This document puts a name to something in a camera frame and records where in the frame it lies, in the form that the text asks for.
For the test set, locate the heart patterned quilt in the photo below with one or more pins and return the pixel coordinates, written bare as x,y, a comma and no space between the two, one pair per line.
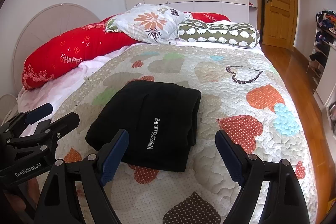
242,93

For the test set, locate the black pants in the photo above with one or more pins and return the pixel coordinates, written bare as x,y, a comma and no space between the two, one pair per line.
160,118

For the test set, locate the white floral pillow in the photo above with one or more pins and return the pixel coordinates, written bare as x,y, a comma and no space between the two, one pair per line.
153,24

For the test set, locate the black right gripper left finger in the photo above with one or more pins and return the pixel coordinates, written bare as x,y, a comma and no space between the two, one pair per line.
59,203

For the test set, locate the round beige headboard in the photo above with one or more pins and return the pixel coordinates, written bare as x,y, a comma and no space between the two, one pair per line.
45,25

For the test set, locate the green white bolster pillow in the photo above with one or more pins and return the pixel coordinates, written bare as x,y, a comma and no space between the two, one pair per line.
241,35

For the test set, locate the pink bed sheet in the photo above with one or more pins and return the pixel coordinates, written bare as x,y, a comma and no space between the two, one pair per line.
58,90

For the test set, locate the red long pillow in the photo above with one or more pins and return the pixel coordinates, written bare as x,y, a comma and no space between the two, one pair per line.
65,52

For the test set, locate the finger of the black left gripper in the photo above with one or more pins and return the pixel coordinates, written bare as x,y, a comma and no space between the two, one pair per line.
15,126
52,126

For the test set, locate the wooden door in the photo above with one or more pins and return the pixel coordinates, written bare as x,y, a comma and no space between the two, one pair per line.
279,1

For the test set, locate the left hand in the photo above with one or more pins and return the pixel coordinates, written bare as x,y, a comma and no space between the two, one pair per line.
19,201

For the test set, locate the white cluttered shelf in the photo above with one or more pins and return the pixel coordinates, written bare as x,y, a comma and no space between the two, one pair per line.
322,62

